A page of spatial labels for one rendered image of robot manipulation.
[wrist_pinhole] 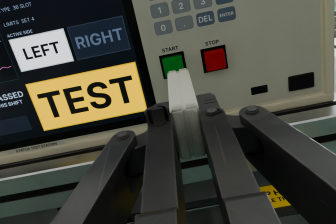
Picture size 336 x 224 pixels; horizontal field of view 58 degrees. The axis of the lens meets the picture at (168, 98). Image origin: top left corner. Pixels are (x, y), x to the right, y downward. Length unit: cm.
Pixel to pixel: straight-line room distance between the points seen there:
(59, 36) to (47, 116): 8
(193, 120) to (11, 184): 22
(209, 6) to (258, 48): 6
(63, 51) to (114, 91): 6
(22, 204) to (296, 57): 30
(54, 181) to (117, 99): 10
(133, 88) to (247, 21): 12
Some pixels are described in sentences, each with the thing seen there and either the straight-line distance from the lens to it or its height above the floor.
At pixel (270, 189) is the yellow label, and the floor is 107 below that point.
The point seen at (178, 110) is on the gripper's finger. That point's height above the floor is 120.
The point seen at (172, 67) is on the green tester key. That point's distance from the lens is 28.
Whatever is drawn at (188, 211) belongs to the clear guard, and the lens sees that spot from 29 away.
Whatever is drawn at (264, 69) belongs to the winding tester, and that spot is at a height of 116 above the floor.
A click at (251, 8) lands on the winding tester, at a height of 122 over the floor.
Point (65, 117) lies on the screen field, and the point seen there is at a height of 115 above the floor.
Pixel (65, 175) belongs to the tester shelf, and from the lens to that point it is 31.
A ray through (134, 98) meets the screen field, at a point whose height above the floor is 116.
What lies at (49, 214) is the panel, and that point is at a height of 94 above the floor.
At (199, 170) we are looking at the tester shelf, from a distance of 30.
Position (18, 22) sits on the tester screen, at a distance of 30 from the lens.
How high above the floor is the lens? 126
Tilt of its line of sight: 22 degrees down
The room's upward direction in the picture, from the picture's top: 12 degrees counter-clockwise
